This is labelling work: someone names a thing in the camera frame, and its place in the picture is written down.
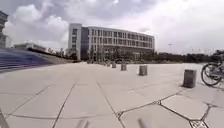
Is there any blue stepped terrace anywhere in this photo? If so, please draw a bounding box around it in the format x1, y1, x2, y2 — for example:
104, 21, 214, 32
0, 47, 73, 73

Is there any dark layered building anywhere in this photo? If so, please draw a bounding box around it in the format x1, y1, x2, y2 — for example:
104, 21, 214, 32
0, 10, 9, 49

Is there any drain cover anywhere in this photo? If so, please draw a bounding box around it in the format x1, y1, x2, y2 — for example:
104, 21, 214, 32
189, 119, 210, 128

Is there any low flat building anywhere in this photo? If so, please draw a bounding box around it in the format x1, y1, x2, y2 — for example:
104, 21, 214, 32
13, 42, 48, 53

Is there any row of stone bollards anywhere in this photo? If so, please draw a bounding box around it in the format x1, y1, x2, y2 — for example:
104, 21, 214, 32
98, 60, 198, 89

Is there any white grid-window building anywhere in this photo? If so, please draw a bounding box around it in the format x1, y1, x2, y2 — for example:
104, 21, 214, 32
67, 22, 156, 62

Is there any pale concrete slab plaza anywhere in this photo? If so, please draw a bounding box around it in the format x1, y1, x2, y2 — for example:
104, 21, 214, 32
0, 61, 224, 128

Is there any row of trees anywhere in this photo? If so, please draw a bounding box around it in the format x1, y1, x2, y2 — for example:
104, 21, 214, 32
153, 49, 224, 65

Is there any lamp pole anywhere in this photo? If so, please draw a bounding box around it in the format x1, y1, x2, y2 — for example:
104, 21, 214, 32
167, 42, 173, 55

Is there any bicycle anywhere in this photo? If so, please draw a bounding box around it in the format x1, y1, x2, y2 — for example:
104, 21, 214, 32
200, 53, 224, 88

